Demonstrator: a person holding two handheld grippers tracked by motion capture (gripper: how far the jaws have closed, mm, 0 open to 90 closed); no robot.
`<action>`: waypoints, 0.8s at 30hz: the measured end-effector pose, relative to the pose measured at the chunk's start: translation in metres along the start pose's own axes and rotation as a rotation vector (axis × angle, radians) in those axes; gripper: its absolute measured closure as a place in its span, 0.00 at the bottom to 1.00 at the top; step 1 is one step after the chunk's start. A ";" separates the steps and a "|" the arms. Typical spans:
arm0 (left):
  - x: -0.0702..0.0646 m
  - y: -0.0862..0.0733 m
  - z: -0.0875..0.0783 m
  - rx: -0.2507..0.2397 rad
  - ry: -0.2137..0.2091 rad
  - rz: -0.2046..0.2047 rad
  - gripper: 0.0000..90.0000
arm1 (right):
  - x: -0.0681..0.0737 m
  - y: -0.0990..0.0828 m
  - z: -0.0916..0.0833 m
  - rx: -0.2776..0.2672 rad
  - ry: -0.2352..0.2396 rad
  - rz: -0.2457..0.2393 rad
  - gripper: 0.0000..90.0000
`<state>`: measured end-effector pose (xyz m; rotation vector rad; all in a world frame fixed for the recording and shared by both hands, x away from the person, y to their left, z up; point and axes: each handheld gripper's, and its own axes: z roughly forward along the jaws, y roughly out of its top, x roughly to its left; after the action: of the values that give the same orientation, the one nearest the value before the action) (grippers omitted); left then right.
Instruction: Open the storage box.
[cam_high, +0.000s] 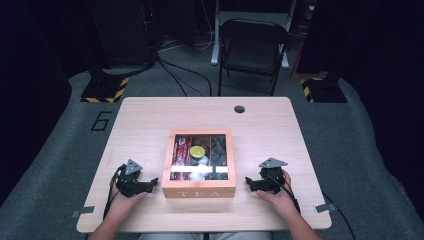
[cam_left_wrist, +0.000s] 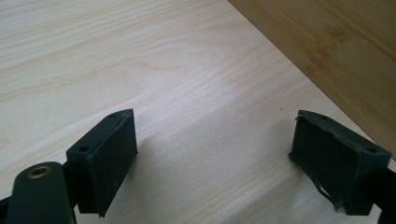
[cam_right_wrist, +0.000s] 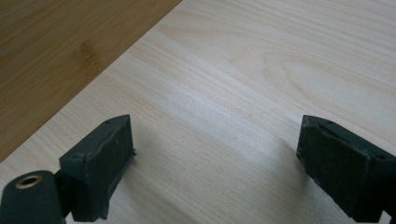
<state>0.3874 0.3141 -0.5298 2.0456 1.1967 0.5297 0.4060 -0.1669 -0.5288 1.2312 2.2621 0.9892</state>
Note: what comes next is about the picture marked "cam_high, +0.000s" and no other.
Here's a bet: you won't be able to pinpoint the left hand-held gripper cable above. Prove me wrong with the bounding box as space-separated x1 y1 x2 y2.
102 164 124 220

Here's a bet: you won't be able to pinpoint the black floor cables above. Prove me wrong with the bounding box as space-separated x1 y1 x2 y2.
154 54 214 98

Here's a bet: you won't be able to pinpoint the wooden tea box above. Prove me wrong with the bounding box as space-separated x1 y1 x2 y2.
161 128 237 199

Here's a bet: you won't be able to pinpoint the black floor cable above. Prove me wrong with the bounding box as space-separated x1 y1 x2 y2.
321 192 357 240

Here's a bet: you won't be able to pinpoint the black cabinet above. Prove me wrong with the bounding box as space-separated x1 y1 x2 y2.
84 0 158 68

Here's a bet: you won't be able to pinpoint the dark packets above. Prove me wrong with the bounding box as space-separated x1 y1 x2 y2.
210 134 229 181

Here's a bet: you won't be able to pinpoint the person's right hand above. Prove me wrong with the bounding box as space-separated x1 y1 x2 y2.
256 169 300 218

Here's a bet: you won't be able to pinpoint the black folding chair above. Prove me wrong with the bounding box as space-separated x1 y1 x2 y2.
218 18 292 97

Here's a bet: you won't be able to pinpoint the person's lap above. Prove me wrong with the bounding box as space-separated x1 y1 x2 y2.
138 231 273 240

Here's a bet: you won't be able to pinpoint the right hand-held gripper cable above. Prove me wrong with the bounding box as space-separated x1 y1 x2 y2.
266 173 302 214

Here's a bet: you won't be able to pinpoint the black stand striped base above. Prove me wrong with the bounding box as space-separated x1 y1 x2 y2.
298 71 348 104
80 59 130 104

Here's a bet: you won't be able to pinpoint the hand-held gripper cable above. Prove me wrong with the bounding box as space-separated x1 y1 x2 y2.
266 173 302 214
102 164 124 220

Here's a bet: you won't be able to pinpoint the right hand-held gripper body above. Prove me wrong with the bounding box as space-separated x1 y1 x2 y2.
258 157 289 195

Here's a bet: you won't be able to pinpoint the grey tape strip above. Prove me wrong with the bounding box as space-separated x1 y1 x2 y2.
313 203 338 214
70 205 96 219

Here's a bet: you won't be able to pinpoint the red packets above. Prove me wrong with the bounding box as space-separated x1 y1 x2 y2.
171 135 192 181

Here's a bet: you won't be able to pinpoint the yellow capsule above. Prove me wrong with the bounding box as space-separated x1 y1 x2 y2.
189 145 207 160

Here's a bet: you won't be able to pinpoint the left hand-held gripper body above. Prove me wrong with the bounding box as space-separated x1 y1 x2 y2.
114 158 152 198

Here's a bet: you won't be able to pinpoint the person's left hand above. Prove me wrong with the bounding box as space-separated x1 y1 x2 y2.
108 181 148 218

